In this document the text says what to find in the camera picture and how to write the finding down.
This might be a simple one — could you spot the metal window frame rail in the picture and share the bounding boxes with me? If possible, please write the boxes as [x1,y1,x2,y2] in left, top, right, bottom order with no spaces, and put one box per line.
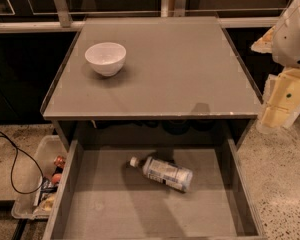
[0,0,300,34]

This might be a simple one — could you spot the red round item in bin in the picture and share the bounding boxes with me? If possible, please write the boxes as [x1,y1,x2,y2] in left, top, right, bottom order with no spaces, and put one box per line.
[51,173,62,184]

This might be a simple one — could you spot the dark packet in bin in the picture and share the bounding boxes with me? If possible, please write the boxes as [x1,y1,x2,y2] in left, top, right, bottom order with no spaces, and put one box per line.
[34,177,58,206]

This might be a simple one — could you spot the blue plastic bottle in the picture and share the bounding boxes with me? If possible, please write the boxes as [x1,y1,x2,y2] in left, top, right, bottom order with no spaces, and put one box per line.
[130,156,193,193]

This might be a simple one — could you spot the white ceramic bowl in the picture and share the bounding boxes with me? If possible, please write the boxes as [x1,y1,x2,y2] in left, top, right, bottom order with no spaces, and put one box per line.
[85,42,127,77]

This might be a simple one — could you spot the grey cabinet with counter top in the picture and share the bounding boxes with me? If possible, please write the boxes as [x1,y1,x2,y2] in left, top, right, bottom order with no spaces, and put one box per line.
[41,17,261,143]

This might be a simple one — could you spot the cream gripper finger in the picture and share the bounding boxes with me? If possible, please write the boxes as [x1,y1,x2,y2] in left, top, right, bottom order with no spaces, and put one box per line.
[256,67,300,134]
[251,27,275,53]

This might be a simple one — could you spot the open grey top drawer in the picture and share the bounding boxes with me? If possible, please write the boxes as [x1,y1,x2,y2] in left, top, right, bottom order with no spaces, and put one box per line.
[43,140,267,240]

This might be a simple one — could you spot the yellow item in bin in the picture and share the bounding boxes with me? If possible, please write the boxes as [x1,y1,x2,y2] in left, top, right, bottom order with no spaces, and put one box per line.
[39,194,55,212]

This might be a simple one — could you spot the orange can in bin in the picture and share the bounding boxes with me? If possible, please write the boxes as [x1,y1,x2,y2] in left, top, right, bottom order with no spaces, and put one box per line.
[54,156,66,169]

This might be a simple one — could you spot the black cable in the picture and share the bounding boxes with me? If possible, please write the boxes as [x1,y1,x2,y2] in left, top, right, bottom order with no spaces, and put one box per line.
[0,126,45,195]

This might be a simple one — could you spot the clear plastic storage bin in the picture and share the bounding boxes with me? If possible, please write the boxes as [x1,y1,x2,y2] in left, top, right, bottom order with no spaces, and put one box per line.
[11,135,67,220]

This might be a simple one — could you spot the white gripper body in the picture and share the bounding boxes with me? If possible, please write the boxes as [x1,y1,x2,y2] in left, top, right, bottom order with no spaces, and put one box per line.
[272,4,300,68]

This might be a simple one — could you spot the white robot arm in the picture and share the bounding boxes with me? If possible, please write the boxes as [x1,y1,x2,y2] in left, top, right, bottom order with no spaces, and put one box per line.
[251,0,300,134]

